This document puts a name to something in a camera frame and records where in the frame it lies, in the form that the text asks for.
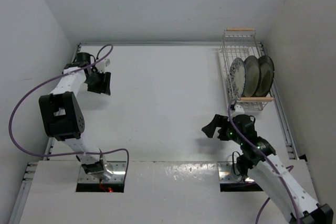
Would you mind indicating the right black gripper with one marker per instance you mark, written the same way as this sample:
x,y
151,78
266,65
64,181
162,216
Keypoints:
x,y
218,121

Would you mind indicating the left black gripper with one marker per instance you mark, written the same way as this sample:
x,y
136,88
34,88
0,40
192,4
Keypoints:
x,y
103,86

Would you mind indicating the blue floral ceramic plate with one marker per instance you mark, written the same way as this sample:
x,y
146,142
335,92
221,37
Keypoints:
x,y
237,78

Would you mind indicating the brown rim cream plate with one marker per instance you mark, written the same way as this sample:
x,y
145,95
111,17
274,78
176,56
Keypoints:
x,y
252,76

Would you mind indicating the black patterned rim plate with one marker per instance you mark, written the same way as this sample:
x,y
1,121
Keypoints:
x,y
267,75

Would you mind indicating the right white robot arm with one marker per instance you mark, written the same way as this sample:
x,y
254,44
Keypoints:
x,y
260,162

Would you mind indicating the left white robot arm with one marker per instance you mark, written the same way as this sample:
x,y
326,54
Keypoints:
x,y
63,118

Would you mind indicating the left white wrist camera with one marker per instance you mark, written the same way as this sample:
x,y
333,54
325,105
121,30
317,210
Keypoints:
x,y
102,65

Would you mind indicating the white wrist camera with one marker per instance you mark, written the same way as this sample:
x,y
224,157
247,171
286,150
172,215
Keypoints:
x,y
102,65
238,110

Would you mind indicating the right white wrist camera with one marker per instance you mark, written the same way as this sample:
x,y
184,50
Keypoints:
x,y
238,110

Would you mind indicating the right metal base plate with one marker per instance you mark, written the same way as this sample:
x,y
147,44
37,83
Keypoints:
x,y
229,174

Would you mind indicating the metal base plate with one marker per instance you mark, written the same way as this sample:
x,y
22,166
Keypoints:
x,y
116,174
229,174

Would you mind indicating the white wire dish rack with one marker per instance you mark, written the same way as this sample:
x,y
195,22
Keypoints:
x,y
245,37

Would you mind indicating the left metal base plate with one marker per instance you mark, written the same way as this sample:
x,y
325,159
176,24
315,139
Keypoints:
x,y
116,174

